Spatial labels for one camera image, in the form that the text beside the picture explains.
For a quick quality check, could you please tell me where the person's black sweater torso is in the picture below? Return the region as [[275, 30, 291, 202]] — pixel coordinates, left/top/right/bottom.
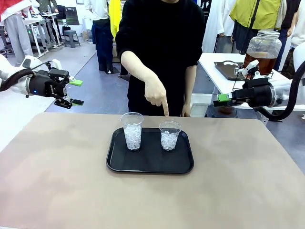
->
[[115, 0, 205, 117]]

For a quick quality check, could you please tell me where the person's right forearm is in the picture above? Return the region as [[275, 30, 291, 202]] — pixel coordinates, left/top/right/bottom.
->
[[121, 50, 160, 84]]

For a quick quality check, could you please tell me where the mannequin with navy skirt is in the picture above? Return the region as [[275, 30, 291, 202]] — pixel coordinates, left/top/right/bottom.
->
[[84, 0, 115, 72]]

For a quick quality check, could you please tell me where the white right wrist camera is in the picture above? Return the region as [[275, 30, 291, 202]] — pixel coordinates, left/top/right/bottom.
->
[[242, 59, 261, 80]]

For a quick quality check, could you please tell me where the person's left forearm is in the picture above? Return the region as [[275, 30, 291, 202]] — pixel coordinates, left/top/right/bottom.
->
[[183, 64, 198, 105]]

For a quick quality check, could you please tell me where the white hanging garment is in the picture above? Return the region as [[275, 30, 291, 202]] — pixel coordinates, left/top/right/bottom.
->
[[202, 0, 235, 53]]

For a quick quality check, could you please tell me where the dark display board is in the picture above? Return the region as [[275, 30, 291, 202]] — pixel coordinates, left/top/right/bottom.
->
[[65, 7, 80, 26]]

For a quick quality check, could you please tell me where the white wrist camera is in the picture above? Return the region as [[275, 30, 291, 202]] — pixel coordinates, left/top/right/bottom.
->
[[242, 59, 261, 80], [46, 59, 61, 71]]

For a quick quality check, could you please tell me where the grey plastic step stool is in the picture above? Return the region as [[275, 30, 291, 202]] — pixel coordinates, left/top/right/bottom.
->
[[63, 30, 81, 48]]

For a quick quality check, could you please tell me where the black plastic serving tray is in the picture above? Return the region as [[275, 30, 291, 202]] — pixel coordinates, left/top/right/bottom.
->
[[106, 127, 195, 174]]

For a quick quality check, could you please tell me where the mannequin in yellow-green jacket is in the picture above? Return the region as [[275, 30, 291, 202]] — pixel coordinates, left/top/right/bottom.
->
[[229, 0, 284, 55]]

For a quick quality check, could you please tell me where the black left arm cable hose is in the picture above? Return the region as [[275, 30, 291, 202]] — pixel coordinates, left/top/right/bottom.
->
[[0, 61, 52, 93]]

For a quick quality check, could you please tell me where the short clear plastic iced cup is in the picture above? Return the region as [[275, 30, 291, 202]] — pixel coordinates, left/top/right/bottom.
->
[[159, 121, 183, 151]]

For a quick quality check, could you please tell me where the person's left hand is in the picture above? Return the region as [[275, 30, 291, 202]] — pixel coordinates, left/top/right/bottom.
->
[[181, 103, 192, 117]]

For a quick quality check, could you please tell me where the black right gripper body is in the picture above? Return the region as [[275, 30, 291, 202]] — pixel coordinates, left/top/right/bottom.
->
[[232, 78, 273, 108]]

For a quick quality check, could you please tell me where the glass tea drink dispenser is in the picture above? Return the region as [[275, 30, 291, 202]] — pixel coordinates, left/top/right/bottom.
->
[[234, 30, 283, 76]]

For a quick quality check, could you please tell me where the dark brown serving tray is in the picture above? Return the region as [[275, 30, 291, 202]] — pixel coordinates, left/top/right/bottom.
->
[[213, 61, 248, 81]]

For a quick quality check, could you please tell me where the mannequin in black top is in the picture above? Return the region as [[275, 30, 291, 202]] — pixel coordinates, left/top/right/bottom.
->
[[274, 0, 300, 72]]

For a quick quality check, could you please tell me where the white side table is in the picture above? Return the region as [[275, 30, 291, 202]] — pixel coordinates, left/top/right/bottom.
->
[[192, 52, 296, 113]]

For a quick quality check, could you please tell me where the seated person in dark jacket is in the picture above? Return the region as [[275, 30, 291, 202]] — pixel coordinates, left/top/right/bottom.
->
[[37, 0, 59, 14]]

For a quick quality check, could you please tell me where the tall clear plastic iced cup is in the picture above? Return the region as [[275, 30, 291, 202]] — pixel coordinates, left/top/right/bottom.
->
[[120, 112, 145, 151]]

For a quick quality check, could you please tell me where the white plastic crate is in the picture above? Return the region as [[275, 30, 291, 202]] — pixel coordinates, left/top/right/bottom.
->
[[190, 93, 216, 117]]

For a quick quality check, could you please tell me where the yellow scarf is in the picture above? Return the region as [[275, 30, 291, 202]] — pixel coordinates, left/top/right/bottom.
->
[[109, 0, 122, 39]]

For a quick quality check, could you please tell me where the person's right hand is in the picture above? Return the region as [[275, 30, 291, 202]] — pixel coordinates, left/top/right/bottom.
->
[[143, 72, 170, 118]]

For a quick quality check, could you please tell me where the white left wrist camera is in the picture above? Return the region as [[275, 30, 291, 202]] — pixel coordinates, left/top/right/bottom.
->
[[46, 59, 61, 71]]

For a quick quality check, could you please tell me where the white workshop desk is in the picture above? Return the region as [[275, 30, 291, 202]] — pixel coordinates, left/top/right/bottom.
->
[[22, 12, 61, 57]]

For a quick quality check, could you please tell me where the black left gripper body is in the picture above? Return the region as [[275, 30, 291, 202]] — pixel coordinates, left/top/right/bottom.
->
[[26, 69, 71, 99]]

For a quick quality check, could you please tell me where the white cardboard box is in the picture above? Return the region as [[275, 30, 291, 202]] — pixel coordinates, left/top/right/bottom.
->
[[82, 17, 93, 44]]

